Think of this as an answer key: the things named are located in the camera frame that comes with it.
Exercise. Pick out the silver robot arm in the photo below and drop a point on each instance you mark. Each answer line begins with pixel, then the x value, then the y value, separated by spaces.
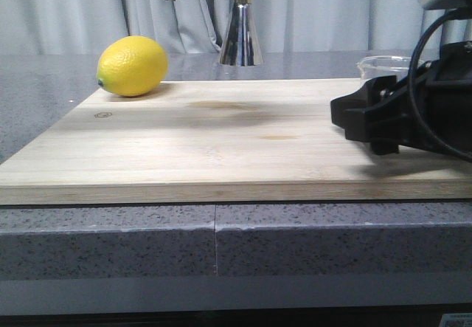
pixel 453 10

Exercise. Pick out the clear glass beaker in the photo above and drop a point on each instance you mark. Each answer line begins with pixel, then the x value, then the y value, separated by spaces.
pixel 383 65

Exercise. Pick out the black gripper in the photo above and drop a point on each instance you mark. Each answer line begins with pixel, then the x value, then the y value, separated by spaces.
pixel 435 116

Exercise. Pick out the white label sticker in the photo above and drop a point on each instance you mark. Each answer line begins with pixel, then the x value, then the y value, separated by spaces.
pixel 456 320

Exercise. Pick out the grey curtain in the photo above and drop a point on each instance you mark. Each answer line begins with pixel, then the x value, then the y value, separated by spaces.
pixel 60 27

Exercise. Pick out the yellow lemon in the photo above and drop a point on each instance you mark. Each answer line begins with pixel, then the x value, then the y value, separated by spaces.
pixel 132 66

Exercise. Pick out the wooden cutting board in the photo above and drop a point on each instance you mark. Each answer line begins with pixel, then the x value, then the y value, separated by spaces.
pixel 219 141

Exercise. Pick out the steel hourglass jigger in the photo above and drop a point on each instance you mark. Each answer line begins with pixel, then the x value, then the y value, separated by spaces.
pixel 240 45

